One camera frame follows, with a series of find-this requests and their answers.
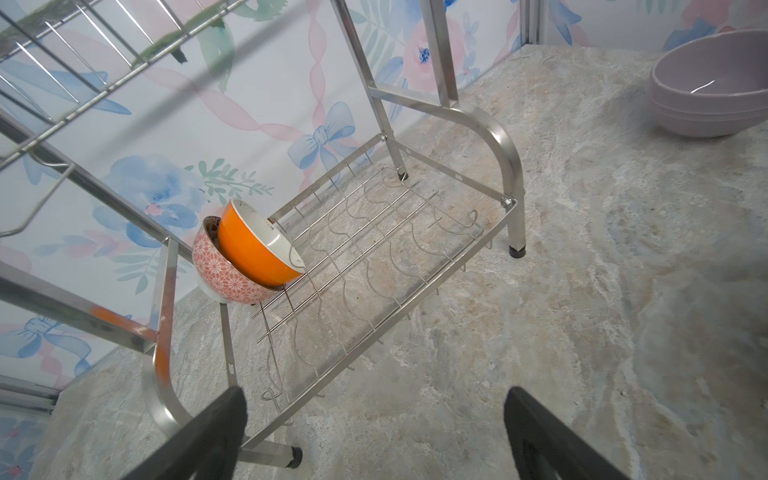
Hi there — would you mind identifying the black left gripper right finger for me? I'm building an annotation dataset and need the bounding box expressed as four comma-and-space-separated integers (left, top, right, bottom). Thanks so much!
503, 386, 627, 479

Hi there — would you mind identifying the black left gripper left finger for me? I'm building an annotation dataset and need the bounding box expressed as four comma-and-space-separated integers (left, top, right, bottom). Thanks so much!
126, 386, 247, 479

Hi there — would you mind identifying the white bowl orange outside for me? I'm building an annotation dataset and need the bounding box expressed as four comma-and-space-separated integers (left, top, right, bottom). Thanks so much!
218, 199, 306, 288

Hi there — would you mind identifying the stainless steel dish rack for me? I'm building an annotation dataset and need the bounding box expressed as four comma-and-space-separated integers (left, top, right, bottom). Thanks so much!
0, 0, 528, 470

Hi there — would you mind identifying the lilac bowl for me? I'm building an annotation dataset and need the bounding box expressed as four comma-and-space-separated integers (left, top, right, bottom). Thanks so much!
648, 30, 767, 138

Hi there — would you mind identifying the aluminium corner post right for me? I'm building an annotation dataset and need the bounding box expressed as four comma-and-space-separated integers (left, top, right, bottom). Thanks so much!
519, 0, 544, 45

